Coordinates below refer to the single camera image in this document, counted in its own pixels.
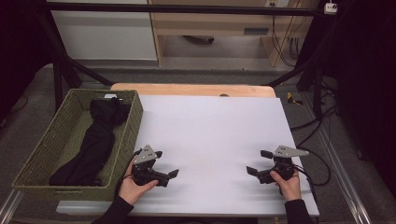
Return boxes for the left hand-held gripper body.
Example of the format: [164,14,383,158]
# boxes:
[130,144,159,187]

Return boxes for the white foam board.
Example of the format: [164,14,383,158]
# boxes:
[55,94,320,217]

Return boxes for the right hand-held gripper cable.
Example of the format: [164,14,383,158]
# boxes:
[292,164,320,216]

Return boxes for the yellow and black tape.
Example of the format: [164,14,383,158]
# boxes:
[286,91,304,106]

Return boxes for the green woven basket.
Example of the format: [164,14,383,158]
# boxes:
[11,89,144,203]

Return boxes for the black looped floor cable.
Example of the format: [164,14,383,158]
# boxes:
[295,144,332,188]

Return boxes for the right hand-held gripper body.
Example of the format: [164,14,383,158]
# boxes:
[272,145,310,181]

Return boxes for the left hand-held gripper cable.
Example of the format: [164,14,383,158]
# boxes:
[113,148,143,200]

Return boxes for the aluminium rail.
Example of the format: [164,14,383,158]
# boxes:
[317,124,373,224]
[0,189,24,224]

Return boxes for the black straight floor cable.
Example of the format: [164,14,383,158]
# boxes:
[290,104,340,132]

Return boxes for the dark knit vest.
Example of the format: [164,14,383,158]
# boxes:
[49,97,132,187]

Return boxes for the white power adapter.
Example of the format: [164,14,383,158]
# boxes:
[323,2,339,16]

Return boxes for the black curtain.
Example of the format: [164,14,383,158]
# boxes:
[326,0,396,200]
[0,0,54,122]

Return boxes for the person's right hand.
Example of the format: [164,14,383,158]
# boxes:
[269,170,303,203]

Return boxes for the white cabinet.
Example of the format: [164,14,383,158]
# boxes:
[46,0,158,62]

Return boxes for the person's left hand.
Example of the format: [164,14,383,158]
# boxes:
[118,161,160,206]

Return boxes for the black hanging cables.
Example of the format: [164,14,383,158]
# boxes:
[270,14,301,68]

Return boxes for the black metal frame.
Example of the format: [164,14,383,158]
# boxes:
[31,0,356,120]

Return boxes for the hand-held gripper cable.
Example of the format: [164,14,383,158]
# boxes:
[113,148,143,200]
[292,164,320,216]

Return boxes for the light wooden desk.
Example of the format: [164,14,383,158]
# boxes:
[148,0,321,68]

